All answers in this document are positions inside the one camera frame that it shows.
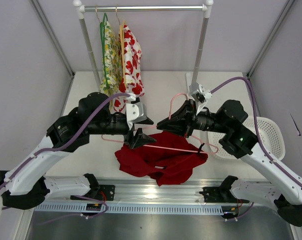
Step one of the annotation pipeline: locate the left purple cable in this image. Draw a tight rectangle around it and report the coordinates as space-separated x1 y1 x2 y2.
0 92 133 223

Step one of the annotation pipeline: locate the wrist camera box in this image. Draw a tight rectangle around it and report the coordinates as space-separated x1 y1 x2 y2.
125 93 147 130
189 83 212 114

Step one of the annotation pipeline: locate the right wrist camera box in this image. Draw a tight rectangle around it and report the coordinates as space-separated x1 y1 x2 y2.
189 83 212 114

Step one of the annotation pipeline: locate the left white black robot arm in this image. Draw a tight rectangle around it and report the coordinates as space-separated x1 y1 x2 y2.
0 92 155 210

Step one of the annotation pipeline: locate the aluminium table edge rail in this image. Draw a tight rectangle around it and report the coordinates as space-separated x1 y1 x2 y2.
45 177 279 206

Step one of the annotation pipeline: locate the white clothes rack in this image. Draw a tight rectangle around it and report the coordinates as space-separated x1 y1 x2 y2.
73 0 214 101

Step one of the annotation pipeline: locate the white slotted cable duct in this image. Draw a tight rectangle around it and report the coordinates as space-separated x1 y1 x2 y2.
35 202 223 216

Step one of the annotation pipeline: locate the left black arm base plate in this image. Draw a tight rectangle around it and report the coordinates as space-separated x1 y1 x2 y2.
70 185 115 202

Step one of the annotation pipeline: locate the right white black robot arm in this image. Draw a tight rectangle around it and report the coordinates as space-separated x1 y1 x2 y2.
157 100 302 227

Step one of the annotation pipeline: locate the white perforated laundry basket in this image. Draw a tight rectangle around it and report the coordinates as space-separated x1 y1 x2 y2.
207 117 285 161

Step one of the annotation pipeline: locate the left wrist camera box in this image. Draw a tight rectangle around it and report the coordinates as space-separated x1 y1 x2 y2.
125 93 147 130

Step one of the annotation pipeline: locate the red poppy floral garment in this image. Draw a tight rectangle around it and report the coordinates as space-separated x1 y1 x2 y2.
108 23 145 113

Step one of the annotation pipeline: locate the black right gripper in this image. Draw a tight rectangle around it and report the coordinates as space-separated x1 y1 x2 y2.
157 98 230 139

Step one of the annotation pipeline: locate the red skirt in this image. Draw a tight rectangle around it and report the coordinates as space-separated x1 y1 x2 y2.
115 131 208 186

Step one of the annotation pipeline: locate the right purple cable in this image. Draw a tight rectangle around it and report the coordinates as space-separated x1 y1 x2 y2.
208 76 302 222

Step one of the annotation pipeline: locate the green hanger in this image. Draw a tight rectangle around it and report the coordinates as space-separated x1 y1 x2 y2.
100 13 110 88

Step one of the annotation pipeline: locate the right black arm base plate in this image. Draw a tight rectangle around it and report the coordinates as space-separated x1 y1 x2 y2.
199 186 249 204

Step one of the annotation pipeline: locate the wooden hanger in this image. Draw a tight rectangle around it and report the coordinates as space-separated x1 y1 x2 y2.
115 6 127 88

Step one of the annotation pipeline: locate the purple cable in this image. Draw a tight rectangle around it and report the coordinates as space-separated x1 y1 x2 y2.
0 92 133 223
208 76 302 222

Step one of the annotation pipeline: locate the yellow lemon floral garment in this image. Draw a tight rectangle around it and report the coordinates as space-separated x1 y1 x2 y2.
100 21 122 96

